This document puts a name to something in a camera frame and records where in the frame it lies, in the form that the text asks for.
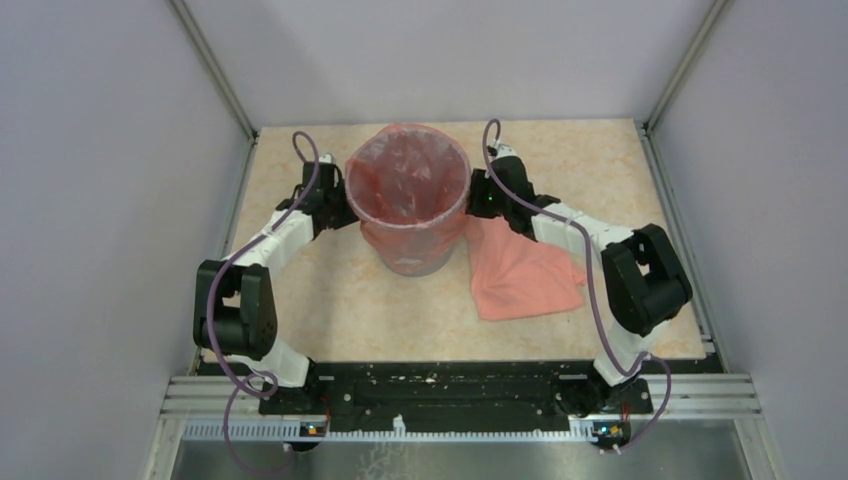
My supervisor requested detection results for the translucent red trash bag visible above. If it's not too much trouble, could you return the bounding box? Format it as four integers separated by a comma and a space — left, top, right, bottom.
344, 123, 472, 261

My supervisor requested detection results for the grey plastic trash bin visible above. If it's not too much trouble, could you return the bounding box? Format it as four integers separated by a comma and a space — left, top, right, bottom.
380, 248, 454, 277

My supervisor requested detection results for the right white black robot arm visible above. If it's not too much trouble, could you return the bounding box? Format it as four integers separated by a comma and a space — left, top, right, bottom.
466, 147, 693, 412

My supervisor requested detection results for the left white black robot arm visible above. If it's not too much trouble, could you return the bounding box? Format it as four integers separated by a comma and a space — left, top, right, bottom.
192, 154, 357, 414

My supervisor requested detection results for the flat pink trash bag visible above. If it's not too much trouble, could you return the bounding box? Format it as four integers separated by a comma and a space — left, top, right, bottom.
465, 217, 587, 321

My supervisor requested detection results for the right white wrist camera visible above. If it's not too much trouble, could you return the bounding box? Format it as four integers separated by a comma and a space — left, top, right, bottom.
488, 143, 518, 160

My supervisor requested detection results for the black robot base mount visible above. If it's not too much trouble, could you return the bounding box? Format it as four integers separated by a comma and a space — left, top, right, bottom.
258, 360, 672, 433

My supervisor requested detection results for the aluminium frame rail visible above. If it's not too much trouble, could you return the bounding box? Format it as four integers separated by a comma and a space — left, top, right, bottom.
159, 374, 763, 420

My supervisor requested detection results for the white toothed cable rail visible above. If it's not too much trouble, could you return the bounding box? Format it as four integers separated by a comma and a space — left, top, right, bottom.
182, 416, 625, 444

